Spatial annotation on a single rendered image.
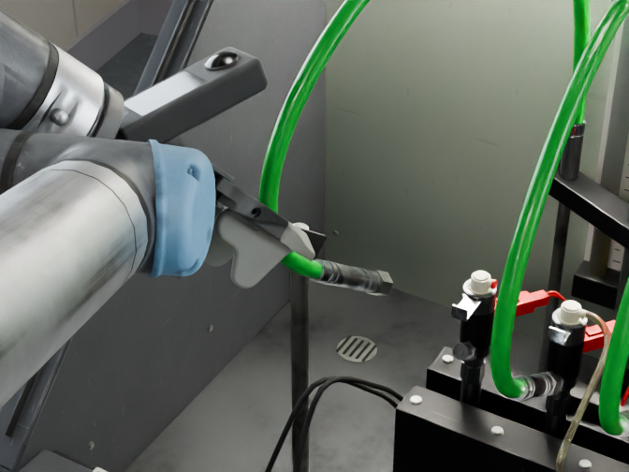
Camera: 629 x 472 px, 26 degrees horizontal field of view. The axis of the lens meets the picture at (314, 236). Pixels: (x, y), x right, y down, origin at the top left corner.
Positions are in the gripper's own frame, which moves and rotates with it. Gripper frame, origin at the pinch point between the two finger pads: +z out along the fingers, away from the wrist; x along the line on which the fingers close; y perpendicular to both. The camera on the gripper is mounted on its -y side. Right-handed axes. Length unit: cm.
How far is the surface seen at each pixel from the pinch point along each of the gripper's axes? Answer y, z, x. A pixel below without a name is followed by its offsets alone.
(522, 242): -7.9, 4.4, 16.3
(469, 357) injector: 0.5, 22.0, -0.4
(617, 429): -0.9, 18.0, 20.4
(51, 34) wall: -11, 76, -252
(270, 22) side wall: -16.3, 6.7, -33.4
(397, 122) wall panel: -16.4, 26.6, -34.2
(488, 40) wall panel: -26.8, 22.6, -23.3
